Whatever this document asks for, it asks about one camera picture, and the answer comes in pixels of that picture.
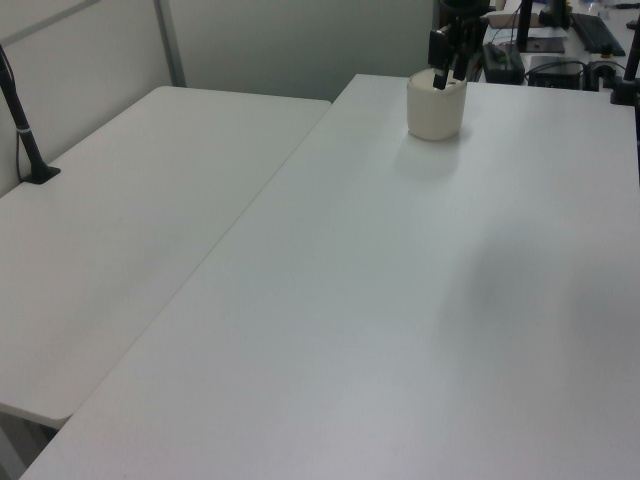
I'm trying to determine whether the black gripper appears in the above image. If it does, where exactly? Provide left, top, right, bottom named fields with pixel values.
left=428, top=0, right=491, bottom=92

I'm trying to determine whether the white cylindrical cup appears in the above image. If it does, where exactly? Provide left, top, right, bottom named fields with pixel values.
left=405, top=68, right=468, bottom=142

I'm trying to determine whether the black box with green parts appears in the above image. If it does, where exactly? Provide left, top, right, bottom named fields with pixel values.
left=481, top=42, right=526, bottom=85

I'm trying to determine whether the black monitor stand pole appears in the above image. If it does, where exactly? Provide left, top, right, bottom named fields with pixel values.
left=516, top=0, right=533, bottom=52

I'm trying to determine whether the black flat electronic device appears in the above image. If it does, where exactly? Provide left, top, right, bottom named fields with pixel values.
left=523, top=54, right=587, bottom=90

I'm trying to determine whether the black keyboard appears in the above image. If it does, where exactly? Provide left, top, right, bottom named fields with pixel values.
left=569, top=12, right=627, bottom=57

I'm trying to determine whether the white side table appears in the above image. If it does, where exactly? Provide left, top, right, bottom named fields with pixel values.
left=0, top=85, right=334, bottom=432

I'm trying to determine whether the black clamped camera pole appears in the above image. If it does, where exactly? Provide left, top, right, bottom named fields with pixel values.
left=608, top=27, right=640, bottom=107

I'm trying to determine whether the grey metal partition post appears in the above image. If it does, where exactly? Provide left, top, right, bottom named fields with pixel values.
left=153, top=0, right=188, bottom=89

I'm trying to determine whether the black camera pole with base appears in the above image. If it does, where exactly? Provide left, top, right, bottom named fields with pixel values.
left=0, top=42, right=62, bottom=185

